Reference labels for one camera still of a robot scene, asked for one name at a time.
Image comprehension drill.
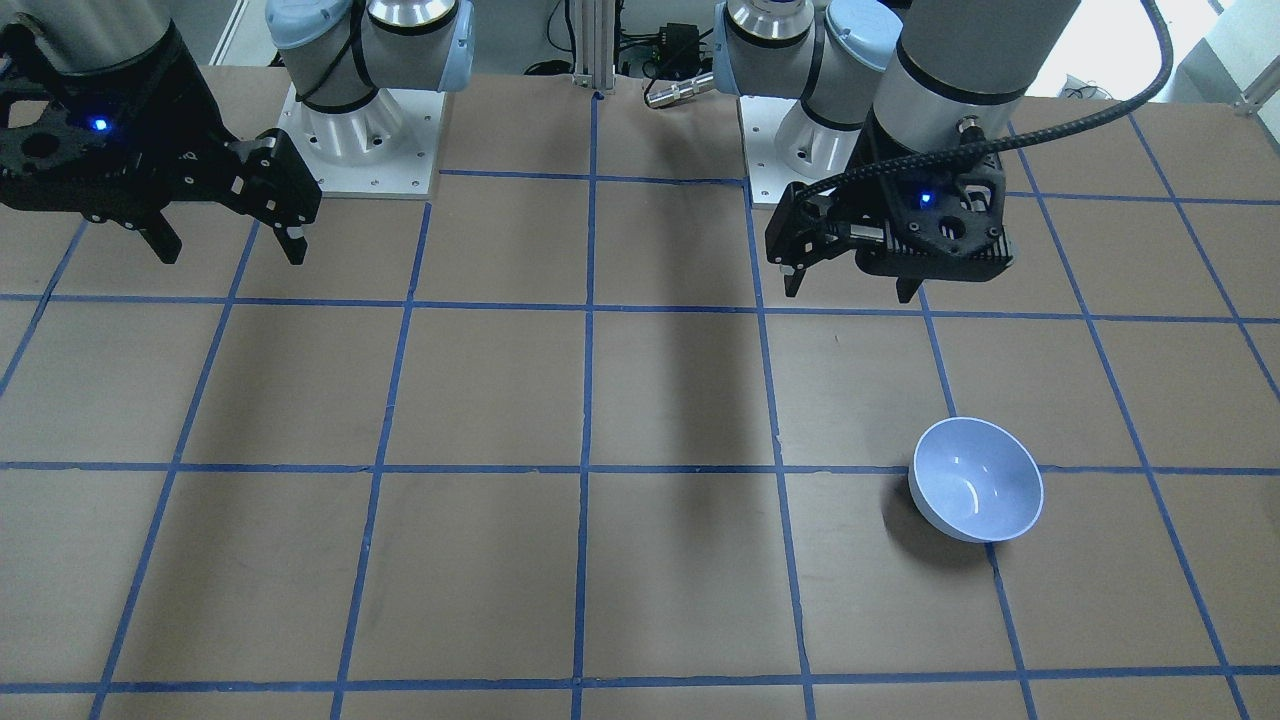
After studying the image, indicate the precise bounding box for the blue bowl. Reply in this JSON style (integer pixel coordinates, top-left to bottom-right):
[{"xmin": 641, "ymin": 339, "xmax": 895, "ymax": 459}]
[{"xmin": 908, "ymin": 416, "xmax": 1044, "ymax": 544}]

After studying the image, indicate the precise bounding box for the black power adapter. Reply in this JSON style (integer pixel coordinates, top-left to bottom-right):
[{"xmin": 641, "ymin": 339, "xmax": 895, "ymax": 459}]
[{"xmin": 652, "ymin": 23, "xmax": 701, "ymax": 76}]

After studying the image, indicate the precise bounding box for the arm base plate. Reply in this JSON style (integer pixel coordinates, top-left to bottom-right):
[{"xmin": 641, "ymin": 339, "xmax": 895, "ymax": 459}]
[
  {"xmin": 278, "ymin": 87, "xmax": 451, "ymax": 200},
  {"xmin": 739, "ymin": 96, "xmax": 861, "ymax": 209}
]

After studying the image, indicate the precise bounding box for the silver metal cylinder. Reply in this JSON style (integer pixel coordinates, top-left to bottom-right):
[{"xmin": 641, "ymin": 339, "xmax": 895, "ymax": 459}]
[{"xmin": 643, "ymin": 72, "xmax": 716, "ymax": 110}]

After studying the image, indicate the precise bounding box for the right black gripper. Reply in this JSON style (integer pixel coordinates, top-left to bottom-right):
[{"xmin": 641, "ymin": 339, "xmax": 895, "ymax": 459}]
[{"xmin": 1, "ymin": 26, "xmax": 321, "ymax": 266}]

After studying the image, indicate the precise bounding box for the aluminium frame post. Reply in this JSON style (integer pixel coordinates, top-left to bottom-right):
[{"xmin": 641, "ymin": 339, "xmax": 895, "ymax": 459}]
[{"xmin": 564, "ymin": 1, "xmax": 620, "ymax": 99}]

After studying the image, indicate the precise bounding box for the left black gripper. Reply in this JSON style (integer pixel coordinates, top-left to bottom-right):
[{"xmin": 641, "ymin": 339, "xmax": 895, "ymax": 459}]
[{"xmin": 765, "ymin": 152, "xmax": 1014, "ymax": 304}]

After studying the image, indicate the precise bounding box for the black braided cable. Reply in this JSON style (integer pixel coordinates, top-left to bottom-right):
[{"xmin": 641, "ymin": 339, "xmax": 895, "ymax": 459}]
[{"xmin": 800, "ymin": 0, "xmax": 1175, "ymax": 201}]

